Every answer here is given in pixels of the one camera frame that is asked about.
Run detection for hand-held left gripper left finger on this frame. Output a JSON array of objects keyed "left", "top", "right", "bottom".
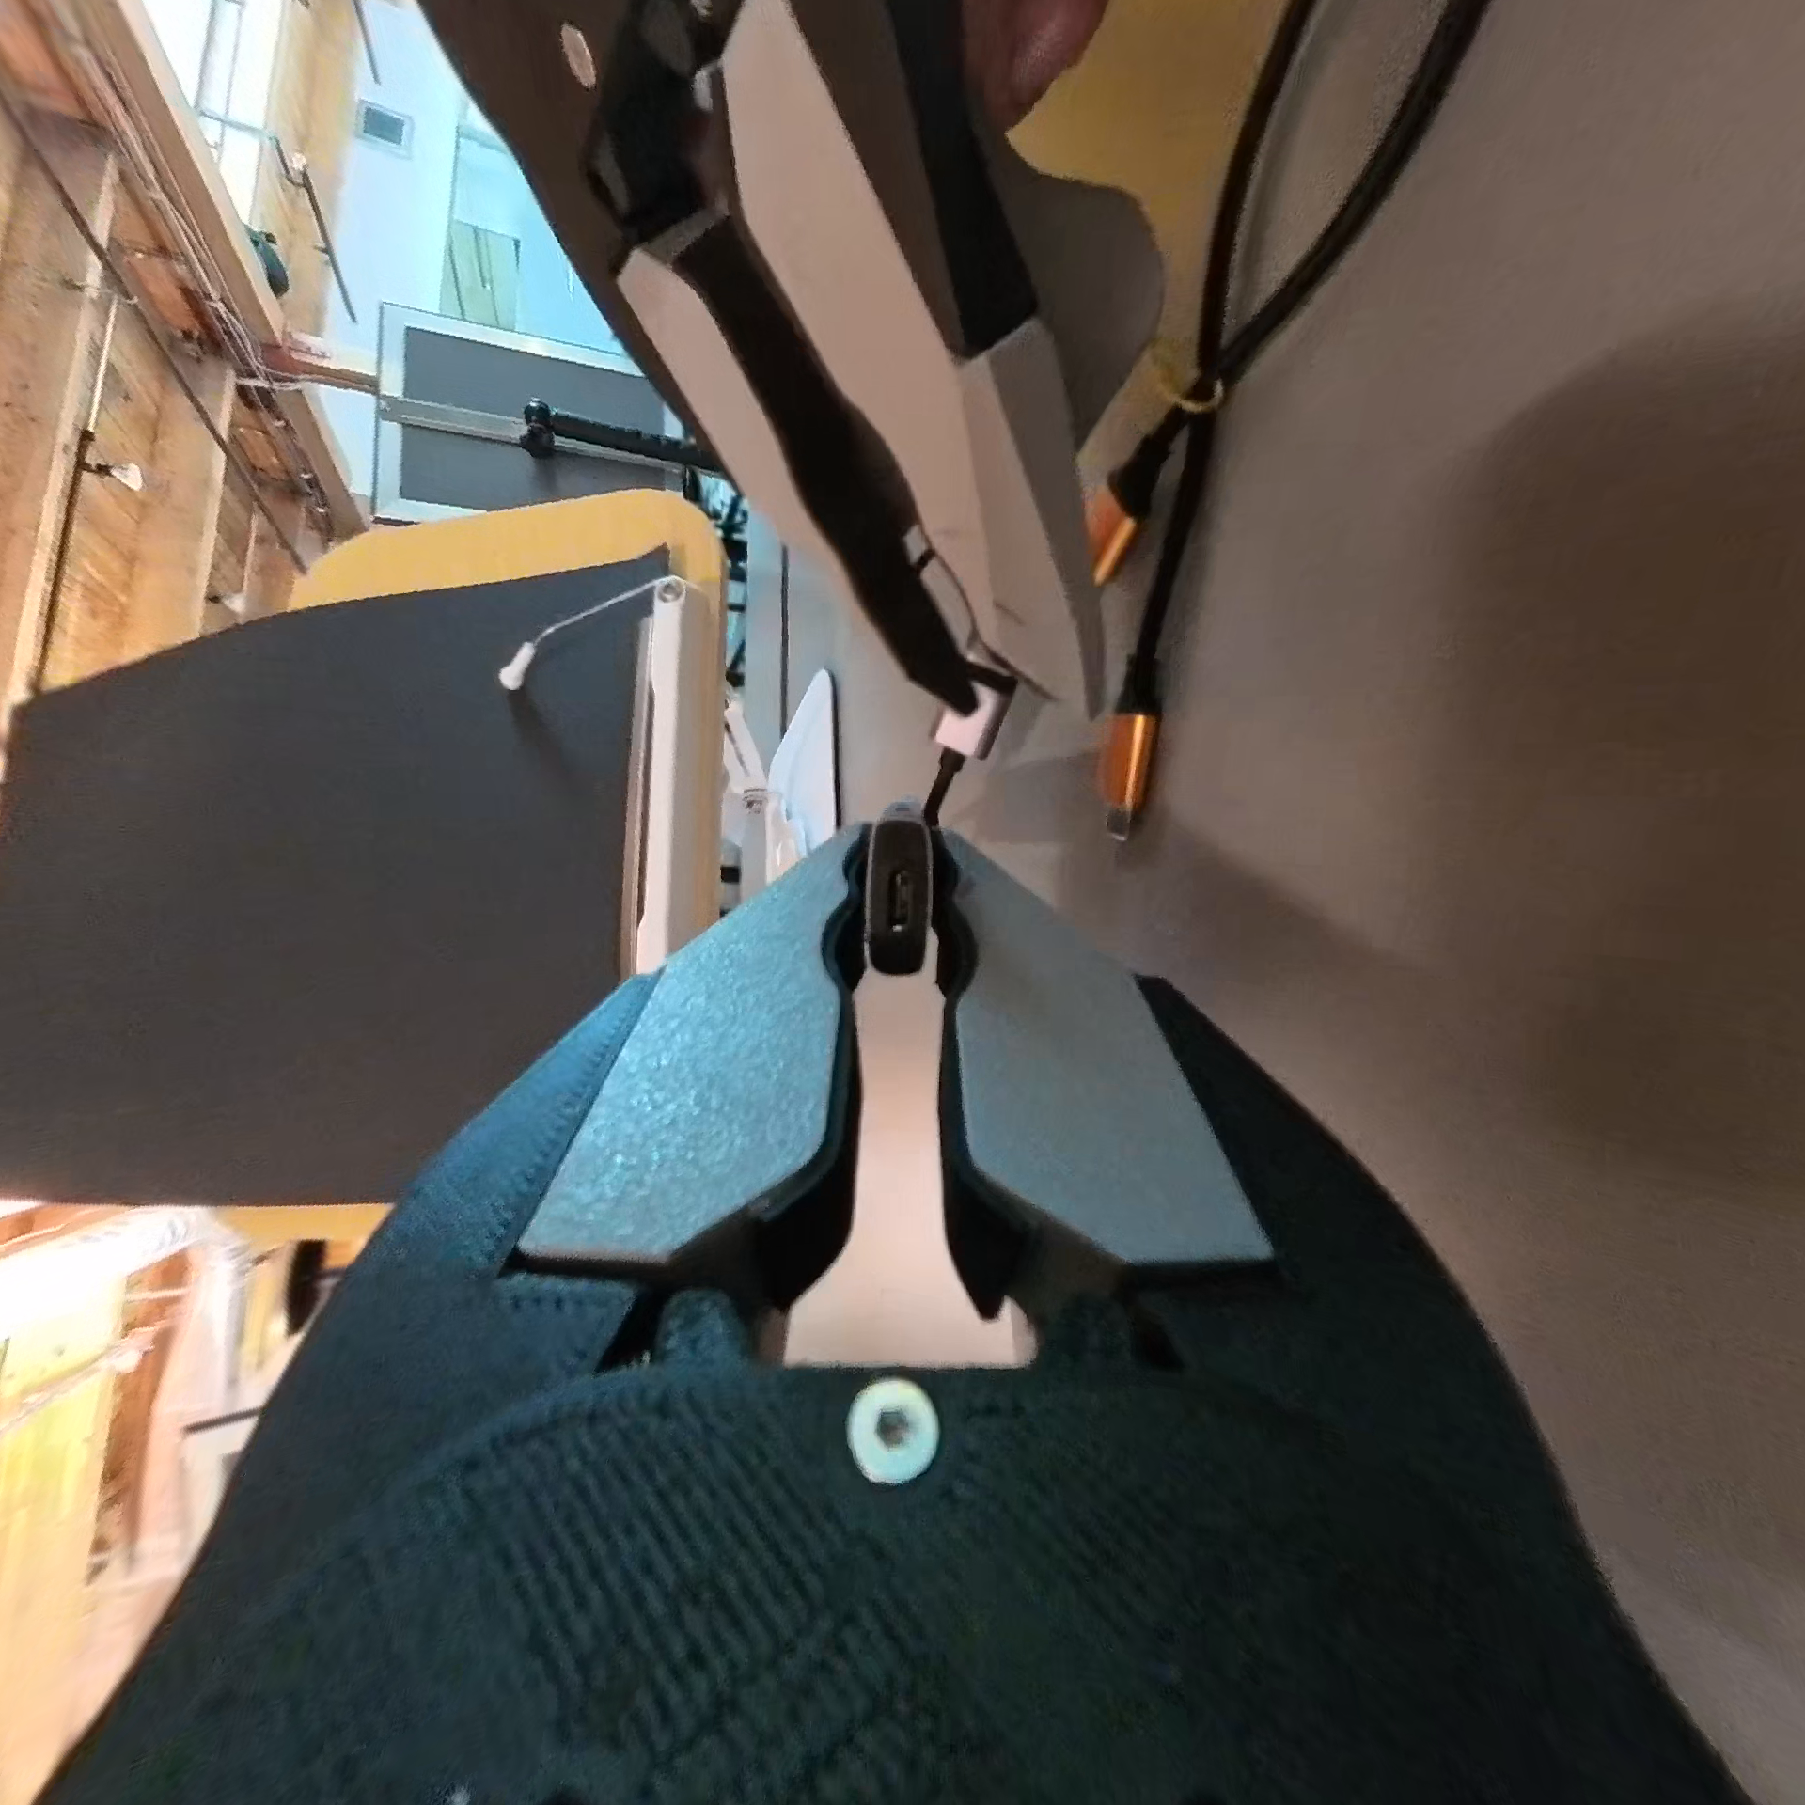
[{"left": 514, "top": 825, "right": 866, "bottom": 1285}]

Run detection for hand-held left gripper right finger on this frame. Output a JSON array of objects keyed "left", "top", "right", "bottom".
[{"left": 933, "top": 825, "right": 1282, "bottom": 1319}]

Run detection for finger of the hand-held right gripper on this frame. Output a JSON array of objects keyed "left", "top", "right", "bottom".
[
  {"left": 615, "top": 206, "right": 1012, "bottom": 718},
  {"left": 716, "top": 0, "right": 1113, "bottom": 718}
]

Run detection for black usb adapter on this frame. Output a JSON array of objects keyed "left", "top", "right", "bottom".
[{"left": 863, "top": 807, "right": 943, "bottom": 979}]

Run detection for black braided cable orange plugs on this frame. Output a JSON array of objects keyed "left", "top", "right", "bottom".
[{"left": 1083, "top": 0, "right": 1490, "bottom": 849}]

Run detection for white usb plug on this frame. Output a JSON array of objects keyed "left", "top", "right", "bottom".
[{"left": 924, "top": 663, "right": 1020, "bottom": 828}]

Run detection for person's right hand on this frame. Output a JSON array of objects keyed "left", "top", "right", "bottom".
[{"left": 985, "top": 0, "right": 1120, "bottom": 132}]

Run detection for yellow wooden desk board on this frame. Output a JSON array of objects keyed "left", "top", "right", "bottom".
[{"left": 289, "top": 487, "right": 733, "bottom": 679}]

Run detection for grey framed dark panel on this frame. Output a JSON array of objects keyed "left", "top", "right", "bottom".
[{"left": 375, "top": 304, "right": 707, "bottom": 527}]

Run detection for white curved chair back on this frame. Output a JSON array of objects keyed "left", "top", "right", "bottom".
[{"left": 767, "top": 668, "right": 849, "bottom": 867}]

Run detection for black board panel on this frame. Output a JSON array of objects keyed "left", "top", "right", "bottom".
[{"left": 0, "top": 551, "right": 673, "bottom": 1210}]

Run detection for white desk frame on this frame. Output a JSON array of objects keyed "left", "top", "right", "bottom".
[{"left": 621, "top": 578, "right": 736, "bottom": 979}]

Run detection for white pull cord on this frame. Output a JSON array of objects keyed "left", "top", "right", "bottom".
[{"left": 496, "top": 576, "right": 693, "bottom": 693}]

